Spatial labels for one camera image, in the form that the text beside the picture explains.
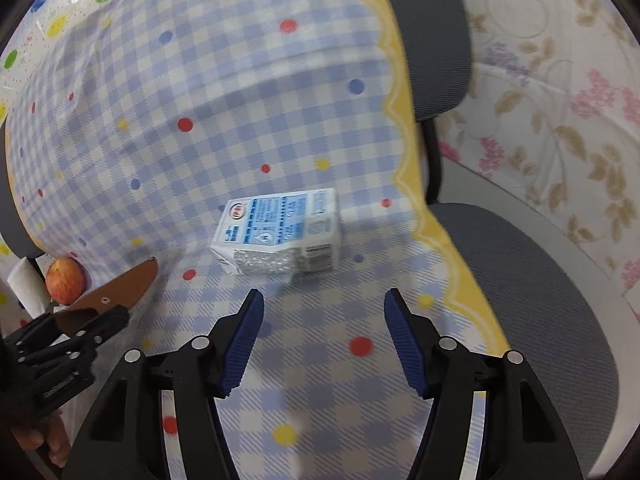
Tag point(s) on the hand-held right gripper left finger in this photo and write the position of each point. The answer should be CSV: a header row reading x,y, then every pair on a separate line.
x,y
245,345

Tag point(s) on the person's left hand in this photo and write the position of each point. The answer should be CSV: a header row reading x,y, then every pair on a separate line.
x,y
47,435

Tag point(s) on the brown leather sheath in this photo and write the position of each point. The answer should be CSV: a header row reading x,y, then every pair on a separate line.
x,y
125,285

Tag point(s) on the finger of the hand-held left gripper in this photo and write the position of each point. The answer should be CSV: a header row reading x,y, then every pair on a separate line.
x,y
102,325
40,327

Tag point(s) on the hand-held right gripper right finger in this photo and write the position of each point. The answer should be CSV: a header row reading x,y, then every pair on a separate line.
x,y
405,345

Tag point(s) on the red apple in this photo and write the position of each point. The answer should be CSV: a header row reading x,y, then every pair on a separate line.
x,y
65,280

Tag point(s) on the blue checkered dotted cloth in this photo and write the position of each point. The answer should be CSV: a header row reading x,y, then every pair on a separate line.
x,y
225,85

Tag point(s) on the white blue milk carton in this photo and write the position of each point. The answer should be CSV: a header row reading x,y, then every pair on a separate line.
x,y
280,220

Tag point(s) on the white cloth with coloured dots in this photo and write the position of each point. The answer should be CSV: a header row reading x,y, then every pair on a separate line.
x,y
55,25

